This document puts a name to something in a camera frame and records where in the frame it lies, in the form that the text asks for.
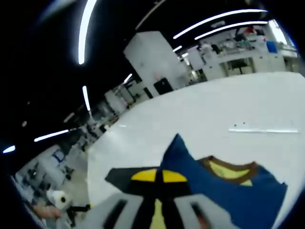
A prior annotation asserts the black box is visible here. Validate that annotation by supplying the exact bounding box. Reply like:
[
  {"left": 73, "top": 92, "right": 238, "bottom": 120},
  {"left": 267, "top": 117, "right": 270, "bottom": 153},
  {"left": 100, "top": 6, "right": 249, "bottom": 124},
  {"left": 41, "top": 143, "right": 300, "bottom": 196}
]
[{"left": 153, "top": 78, "right": 174, "bottom": 95}]

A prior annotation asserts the white square pillar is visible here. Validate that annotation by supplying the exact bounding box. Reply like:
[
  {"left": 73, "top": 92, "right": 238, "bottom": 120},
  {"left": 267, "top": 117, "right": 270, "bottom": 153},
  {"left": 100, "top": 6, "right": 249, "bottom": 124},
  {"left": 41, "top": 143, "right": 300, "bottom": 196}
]
[{"left": 123, "top": 30, "right": 187, "bottom": 96}]

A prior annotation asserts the person's left hand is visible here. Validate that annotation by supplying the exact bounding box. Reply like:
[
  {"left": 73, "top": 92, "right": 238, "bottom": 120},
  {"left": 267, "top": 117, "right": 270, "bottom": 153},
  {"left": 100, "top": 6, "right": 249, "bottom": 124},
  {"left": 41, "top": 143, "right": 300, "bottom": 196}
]
[{"left": 33, "top": 205, "right": 62, "bottom": 219}]

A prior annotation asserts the long curved ceiling light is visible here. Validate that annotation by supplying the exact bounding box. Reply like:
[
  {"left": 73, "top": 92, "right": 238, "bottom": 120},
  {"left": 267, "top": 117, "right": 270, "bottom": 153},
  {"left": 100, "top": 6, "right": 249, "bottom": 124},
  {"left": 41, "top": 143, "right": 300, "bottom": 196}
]
[{"left": 78, "top": 0, "right": 98, "bottom": 65}]

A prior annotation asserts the blue bin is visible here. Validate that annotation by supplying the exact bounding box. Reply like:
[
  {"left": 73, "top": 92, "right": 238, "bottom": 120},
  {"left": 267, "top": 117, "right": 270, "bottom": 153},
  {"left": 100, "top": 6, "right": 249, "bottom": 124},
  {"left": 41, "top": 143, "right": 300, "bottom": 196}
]
[{"left": 266, "top": 41, "right": 278, "bottom": 53}]

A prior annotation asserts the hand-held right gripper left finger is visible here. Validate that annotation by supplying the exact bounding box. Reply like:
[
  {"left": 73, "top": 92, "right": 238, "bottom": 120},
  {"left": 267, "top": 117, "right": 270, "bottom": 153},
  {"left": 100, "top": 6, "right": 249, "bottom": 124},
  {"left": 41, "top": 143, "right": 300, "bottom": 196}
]
[{"left": 102, "top": 168, "right": 159, "bottom": 229}]

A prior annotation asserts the yellow blue grey garment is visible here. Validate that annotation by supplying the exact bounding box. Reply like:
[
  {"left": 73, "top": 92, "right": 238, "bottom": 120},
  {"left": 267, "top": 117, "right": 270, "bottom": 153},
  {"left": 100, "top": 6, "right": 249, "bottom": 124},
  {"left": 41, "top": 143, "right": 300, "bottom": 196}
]
[{"left": 104, "top": 133, "right": 288, "bottom": 229}]

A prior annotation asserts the short ceiling light strip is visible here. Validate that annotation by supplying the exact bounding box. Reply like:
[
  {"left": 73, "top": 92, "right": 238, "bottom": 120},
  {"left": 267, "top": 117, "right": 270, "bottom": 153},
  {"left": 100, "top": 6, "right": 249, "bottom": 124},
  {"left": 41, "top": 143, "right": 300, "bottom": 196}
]
[
  {"left": 82, "top": 85, "right": 92, "bottom": 112},
  {"left": 33, "top": 129, "right": 70, "bottom": 143}
]

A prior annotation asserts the long ceiling light strip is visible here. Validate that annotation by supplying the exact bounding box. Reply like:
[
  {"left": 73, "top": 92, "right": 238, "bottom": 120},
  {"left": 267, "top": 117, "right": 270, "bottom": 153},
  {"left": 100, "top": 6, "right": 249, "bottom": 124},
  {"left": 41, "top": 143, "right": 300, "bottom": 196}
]
[
  {"left": 194, "top": 21, "right": 269, "bottom": 41},
  {"left": 173, "top": 9, "right": 269, "bottom": 40}
]

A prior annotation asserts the white storage cabinets row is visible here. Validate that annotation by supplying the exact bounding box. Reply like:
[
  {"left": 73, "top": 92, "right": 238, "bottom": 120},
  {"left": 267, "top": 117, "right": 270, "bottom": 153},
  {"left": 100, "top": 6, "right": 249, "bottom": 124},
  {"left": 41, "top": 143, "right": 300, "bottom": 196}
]
[{"left": 202, "top": 51, "right": 298, "bottom": 81}]

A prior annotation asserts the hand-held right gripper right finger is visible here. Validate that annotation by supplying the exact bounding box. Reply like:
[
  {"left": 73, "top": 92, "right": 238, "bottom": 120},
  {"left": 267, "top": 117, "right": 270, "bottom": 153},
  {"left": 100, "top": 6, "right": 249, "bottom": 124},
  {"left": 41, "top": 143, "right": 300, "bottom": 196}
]
[{"left": 161, "top": 170, "right": 233, "bottom": 229}]

